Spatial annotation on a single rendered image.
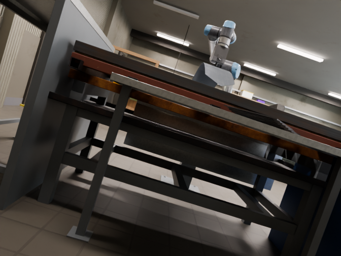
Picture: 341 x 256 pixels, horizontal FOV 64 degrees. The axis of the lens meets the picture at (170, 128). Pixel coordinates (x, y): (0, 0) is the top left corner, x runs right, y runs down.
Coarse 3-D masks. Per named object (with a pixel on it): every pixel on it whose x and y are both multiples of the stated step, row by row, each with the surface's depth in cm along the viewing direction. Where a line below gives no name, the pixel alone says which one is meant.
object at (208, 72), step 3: (207, 72) 155; (210, 72) 157; (213, 72) 159; (210, 75) 153; (213, 75) 155; (216, 75) 156; (219, 75) 158; (222, 75) 159; (219, 78) 154; (222, 78) 155; (225, 78) 157; (228, 78) 158; (231, 78) 160; (228, 81) 155; (231, 81) 156
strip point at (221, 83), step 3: (207, 75) 152; (213, 78) 151; (216, 78) 152; (216, 81) 149; (219, 81) 150; (222, 81) 152; (225, 81) 153; (219, 84) 147; (222, 84) 148; (225, 84) 150; (228, 84) 151; (231, 84) 152; (234, 84) 154
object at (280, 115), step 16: (80, 48) 139; (96, 48) 139; (128, 64) 141; (144, 64) 141; (176, 80) 142; (192, 80) 143; (224, 96) 144; (256, 112) 148; (272, 112) 146; (304, 128) 148; (320, 128) 148
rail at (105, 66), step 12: (84, 60) 139; (96, 60) 140; (108, 72) 140; (120, 72) 141; (132, 72) 141; (156, 84) 142; (168, 84) 143; (192, 96) 144; (204, 96) 147; (240, 108) 148; (300, 132) 148; (312, 132) 151; (336, 144) 150
